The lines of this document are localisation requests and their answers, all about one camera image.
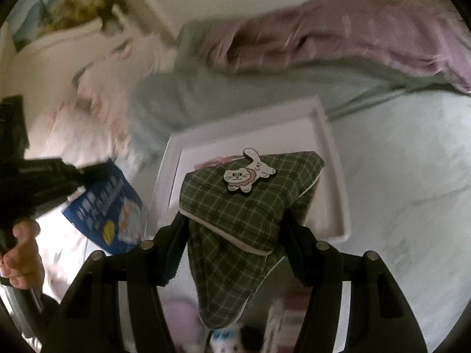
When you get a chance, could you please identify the white headboard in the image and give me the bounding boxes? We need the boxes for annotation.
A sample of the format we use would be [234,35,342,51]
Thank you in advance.
[0,18,124,100]

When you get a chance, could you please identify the blue tissue packet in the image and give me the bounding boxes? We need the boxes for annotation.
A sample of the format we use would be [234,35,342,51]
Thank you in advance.
[62,158,148,256]

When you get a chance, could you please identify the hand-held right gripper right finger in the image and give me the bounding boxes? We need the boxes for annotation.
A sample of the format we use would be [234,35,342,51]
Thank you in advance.
[280,209,429,353]

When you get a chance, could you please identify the pink clothing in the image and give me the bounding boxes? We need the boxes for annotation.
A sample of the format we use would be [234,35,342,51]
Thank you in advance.
[74,33,177,118]

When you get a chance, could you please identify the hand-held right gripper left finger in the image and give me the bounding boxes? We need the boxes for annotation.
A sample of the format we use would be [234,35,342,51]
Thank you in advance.
[40,211,190,353]

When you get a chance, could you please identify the small pink cloth item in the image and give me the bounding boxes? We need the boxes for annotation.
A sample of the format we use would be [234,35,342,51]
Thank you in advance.
[195,155,244,169]

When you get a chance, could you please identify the green plaid pouch cat badge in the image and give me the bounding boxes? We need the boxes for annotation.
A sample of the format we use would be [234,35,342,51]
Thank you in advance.
[178,148,325,329]

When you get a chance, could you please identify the purple striped blanket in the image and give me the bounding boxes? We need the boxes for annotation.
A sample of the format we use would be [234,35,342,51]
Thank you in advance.
[204,0,471,94]

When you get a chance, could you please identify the grey-green blanket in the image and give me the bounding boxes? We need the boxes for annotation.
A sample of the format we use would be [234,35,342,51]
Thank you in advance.
[129,18,453,151]

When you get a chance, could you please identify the pink fuzzy item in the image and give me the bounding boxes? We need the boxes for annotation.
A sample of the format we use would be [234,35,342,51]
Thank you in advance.
[161,293,207,339]

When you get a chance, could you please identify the pink white packet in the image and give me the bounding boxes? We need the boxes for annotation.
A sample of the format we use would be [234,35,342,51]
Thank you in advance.
[264,286,314,353]

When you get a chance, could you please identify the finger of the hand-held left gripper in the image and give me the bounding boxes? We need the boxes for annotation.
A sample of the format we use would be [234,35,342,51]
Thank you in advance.
[61,158,113,192]

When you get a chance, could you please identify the white shallow box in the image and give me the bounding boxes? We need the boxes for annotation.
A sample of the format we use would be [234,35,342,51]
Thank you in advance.
[145,96,350,243]

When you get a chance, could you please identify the framed landscape painting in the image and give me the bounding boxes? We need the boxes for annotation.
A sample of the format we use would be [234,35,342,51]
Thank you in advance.
[7,0,127,50]

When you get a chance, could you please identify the person's left hand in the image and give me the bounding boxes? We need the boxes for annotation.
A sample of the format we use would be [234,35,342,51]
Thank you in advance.
[0,219,45,290]

